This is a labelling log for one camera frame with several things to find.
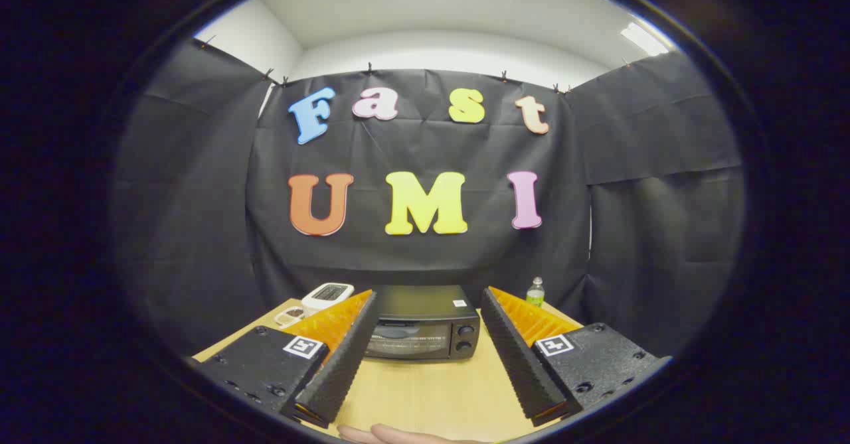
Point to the white pop-up toaster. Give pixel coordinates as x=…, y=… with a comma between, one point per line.
x=325, y=298

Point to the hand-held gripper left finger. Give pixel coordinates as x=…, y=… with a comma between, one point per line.
x=342, y=371

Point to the green label drink bottle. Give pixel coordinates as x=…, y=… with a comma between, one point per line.
x=535, y=295

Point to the small ceiling light panel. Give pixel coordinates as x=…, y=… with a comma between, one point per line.
x=644, y=39

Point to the small white dish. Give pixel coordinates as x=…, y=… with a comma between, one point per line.
x=289, y=316

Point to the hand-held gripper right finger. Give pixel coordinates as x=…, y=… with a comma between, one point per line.
x=518, y=364

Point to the black toaster oven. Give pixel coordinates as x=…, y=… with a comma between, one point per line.
x=425, y=311

